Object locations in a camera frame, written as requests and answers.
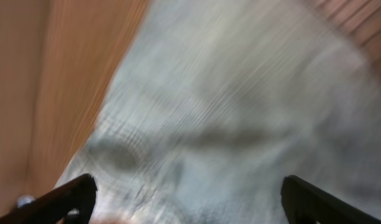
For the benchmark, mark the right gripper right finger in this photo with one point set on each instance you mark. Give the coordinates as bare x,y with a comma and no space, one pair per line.
303,203

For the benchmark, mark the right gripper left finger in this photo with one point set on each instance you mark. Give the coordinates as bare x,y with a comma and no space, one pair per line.
73,202

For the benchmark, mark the light blue denim shorts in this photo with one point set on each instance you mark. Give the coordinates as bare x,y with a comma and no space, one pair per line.
218,101

